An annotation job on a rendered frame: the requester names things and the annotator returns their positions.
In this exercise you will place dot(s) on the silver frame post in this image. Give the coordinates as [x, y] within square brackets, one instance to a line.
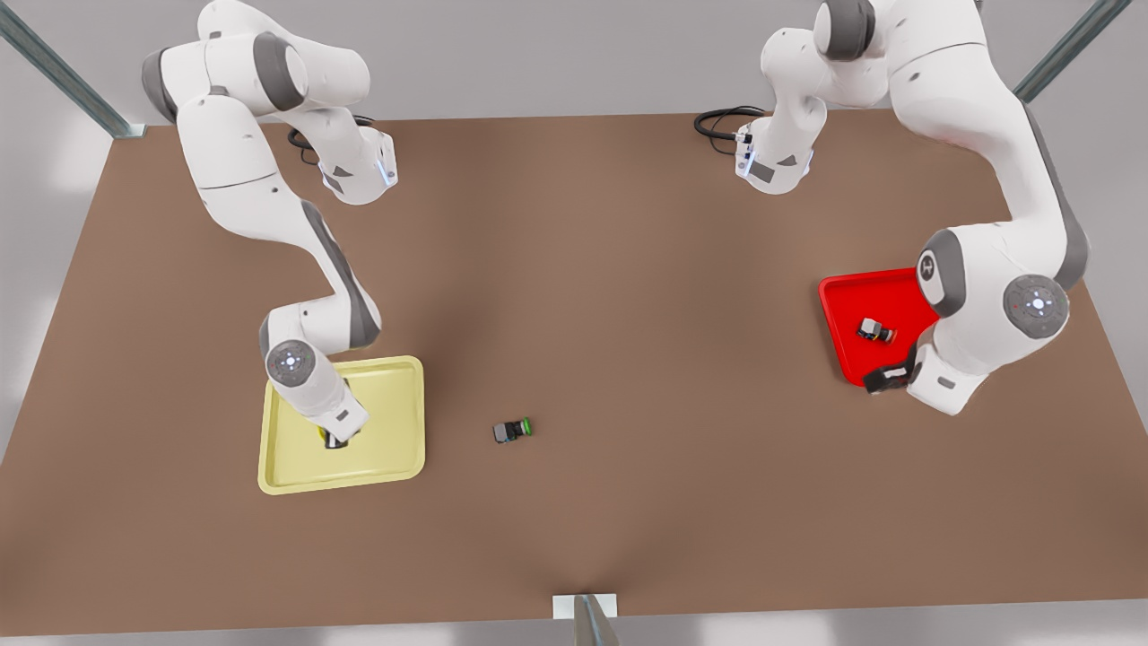
[1067, 49]
[63, 76]
[587, 619]

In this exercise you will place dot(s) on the yellow tray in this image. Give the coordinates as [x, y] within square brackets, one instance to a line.
[386, 422]

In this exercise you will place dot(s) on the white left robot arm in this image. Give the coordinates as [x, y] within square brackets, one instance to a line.
[987, 260]

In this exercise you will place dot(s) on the red tray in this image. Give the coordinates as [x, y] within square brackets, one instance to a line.
[847, 314]

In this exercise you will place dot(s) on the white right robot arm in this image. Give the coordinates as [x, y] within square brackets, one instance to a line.
[242, 170]

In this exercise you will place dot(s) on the green button switch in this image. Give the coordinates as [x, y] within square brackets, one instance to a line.
[511, 431]

